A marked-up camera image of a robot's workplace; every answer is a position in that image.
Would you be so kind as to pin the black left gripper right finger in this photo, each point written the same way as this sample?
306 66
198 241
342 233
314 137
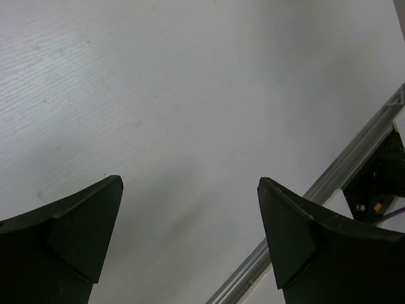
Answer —
320 256

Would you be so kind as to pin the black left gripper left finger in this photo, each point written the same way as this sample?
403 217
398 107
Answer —
56 253

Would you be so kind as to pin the aluminium table edge rail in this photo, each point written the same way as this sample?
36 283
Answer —
337 175

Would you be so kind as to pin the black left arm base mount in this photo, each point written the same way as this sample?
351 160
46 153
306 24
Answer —
371 191

